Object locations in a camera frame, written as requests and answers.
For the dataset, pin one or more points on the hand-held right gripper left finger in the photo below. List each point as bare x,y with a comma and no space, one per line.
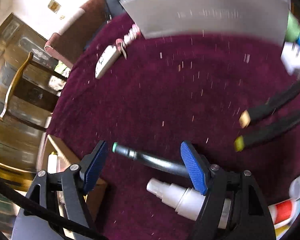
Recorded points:
95,167

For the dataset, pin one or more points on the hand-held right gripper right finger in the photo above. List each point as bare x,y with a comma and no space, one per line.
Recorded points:
195,170

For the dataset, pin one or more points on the black marker with green cap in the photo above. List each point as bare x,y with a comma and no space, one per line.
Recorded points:
150,158

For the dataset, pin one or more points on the white spray bottle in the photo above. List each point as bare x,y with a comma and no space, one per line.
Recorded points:
175,196

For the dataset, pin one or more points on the white tube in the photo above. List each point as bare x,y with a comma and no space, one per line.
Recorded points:
52,161

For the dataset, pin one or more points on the black marker with yellow cap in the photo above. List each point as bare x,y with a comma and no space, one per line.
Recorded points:
272,103
272,131

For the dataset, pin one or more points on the white bottle with red label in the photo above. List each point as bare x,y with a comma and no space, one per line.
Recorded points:
283,211

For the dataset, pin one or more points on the yellow round tin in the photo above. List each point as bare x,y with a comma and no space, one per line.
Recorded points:
282,231

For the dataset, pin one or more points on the wooden chair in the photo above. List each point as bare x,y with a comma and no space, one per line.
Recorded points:
17,80

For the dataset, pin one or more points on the brown bolster pillow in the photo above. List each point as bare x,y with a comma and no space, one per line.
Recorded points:
75,32

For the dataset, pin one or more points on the small white charger adapter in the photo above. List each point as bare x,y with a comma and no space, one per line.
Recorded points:
293,57

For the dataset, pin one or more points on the grey rectangular box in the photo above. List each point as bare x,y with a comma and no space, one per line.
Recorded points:
210,12

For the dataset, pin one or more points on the black bag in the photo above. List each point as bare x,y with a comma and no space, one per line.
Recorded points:
112,5

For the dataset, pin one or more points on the green cloth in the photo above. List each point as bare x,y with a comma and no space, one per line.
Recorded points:
295,27

